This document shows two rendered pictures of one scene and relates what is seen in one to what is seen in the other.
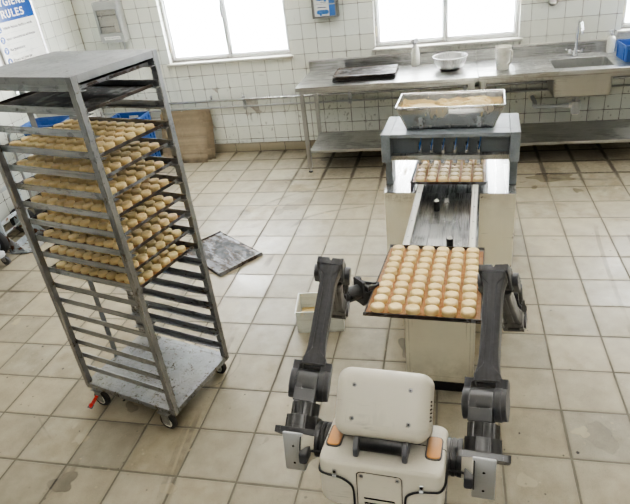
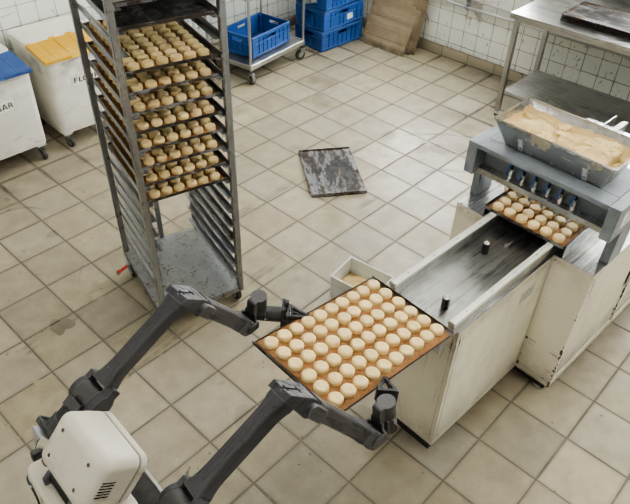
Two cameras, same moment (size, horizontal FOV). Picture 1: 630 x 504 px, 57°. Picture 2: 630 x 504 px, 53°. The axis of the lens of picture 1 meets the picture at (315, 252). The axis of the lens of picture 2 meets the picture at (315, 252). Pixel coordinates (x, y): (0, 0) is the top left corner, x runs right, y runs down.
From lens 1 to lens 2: 115 cm
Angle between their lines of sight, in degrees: 25
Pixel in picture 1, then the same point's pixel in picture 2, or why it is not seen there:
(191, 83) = not seen: outside the picture
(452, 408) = (398, 455)
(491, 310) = (244, 431)
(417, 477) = not seen: outside the picture
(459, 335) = (427, 394)
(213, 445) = (180, 361)
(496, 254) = (552, 327)
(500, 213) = (569, 288)
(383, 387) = (76, 448)
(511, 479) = not seen: outside the picture
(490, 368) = (199, 483)
